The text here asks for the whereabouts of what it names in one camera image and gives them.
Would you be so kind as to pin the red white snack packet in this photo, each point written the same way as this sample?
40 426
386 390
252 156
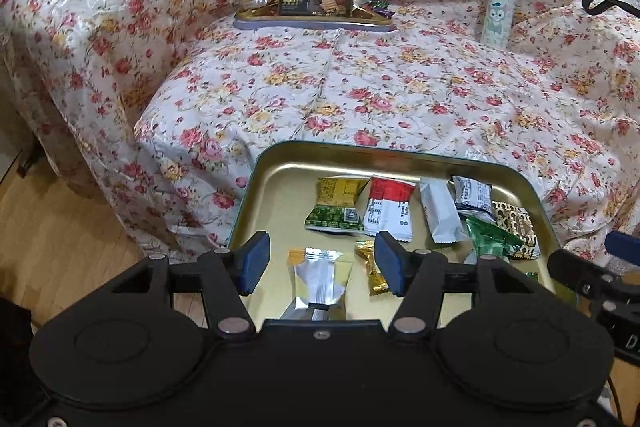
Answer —
392 207

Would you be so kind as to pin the white cartoon cat bottle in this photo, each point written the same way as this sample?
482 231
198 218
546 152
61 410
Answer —
497 17

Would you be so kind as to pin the plain white long packet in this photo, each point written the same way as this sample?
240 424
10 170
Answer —
440 212

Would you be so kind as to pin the gold tin tray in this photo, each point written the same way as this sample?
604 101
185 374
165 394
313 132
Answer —
285 207

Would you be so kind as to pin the yellow green snack packet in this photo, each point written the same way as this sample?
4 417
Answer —
337 207

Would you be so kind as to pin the yellow silver snack packet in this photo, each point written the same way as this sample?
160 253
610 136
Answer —
320 279

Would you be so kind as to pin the white dark-print snack packet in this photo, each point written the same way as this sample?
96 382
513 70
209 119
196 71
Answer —
472 194

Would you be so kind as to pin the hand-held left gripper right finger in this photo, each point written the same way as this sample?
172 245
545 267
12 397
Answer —
390 264

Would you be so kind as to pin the gold candy packet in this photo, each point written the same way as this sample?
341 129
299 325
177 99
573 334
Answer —
374 274

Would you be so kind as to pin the small green candy packet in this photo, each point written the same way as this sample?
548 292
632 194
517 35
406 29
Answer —
532 277

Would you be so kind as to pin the black biscuit packet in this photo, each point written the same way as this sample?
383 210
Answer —
310 4

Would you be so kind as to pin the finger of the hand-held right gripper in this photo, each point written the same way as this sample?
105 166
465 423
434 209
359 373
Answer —
625 247
575 269

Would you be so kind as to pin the grey tin tray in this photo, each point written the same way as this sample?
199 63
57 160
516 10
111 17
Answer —
310 25

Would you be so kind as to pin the gold black patterned packet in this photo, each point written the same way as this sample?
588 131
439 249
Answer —
517 227

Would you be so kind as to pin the floral sofa cover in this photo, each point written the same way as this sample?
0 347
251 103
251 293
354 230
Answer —
150 7

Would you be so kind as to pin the green white snack packet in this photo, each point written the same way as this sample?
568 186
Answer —
487 242

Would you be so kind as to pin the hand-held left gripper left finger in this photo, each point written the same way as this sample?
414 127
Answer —
255 262

